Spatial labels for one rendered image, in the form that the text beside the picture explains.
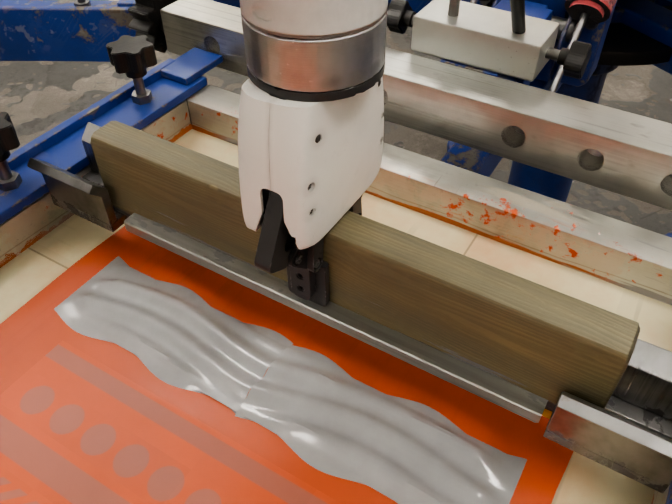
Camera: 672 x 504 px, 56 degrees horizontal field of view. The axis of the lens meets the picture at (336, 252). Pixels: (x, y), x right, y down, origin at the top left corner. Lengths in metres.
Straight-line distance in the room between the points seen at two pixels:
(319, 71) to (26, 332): 0.32
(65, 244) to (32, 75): 2.51
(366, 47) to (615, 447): 0.26
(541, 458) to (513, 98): 0.31
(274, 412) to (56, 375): 0.16
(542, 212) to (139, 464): 0.36
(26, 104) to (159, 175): 2.40
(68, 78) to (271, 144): 2.68
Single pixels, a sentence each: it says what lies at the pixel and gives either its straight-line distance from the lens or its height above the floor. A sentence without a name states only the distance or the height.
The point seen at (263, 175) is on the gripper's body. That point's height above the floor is 1.12.
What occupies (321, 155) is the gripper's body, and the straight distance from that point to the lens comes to 0.34.
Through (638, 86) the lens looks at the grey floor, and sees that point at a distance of 3.00.
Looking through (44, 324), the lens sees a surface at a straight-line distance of 0.54.
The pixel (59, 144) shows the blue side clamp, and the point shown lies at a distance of 0.64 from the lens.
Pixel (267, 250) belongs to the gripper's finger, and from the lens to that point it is 0.37.
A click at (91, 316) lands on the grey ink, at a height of 0.96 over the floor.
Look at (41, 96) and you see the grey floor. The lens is 2.91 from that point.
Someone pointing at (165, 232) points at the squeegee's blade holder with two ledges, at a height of 0.99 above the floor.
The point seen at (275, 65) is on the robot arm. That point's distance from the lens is 0.33.
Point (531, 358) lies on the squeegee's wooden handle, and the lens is 0.40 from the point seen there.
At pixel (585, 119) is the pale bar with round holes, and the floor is 1.04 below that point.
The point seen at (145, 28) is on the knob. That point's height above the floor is 1.02.
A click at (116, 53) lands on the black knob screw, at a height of 1.06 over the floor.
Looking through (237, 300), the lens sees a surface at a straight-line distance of 0.51.
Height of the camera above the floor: 1.33
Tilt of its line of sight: 44 degrees down
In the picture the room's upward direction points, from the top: straight up
